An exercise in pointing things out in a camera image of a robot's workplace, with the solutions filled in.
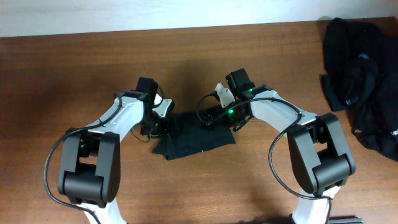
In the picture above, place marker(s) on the pile of black clothes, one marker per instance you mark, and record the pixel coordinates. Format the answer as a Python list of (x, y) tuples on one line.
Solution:
[(360, 60)]

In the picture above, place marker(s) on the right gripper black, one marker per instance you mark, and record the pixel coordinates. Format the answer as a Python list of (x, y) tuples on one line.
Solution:
[(208, 114)]

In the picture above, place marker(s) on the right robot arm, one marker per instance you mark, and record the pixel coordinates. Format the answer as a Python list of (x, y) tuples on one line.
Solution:
[(319, 153)]

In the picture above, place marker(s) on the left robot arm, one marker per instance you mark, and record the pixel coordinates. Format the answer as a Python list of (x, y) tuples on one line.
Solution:
[(90, 167)]

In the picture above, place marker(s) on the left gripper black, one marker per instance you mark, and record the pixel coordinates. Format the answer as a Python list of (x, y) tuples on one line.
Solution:
[(154, 129)]

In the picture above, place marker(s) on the black t-shirt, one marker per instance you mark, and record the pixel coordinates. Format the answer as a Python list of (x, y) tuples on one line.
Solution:
[(186, 136)]

